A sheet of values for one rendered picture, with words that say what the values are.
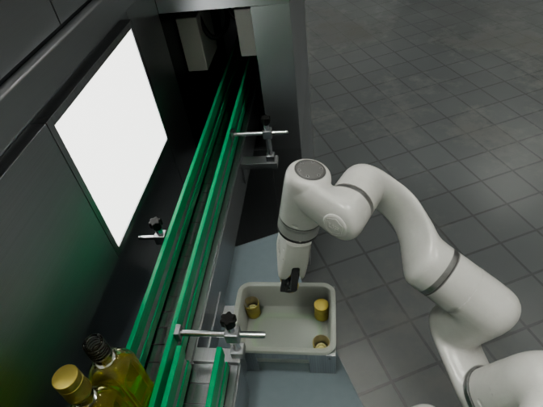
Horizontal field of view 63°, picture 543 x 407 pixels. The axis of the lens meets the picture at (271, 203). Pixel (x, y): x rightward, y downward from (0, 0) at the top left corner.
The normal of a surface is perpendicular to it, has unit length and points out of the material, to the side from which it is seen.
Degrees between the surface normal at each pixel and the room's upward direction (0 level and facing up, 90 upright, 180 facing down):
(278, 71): 90
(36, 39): 90
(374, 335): 0
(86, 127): 90
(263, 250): 0
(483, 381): 63
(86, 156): 90
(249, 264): 0
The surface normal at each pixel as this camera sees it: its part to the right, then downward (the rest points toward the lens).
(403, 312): -0.11, -0.73
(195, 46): -0.09, 0.69
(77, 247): 0.99, -0.02
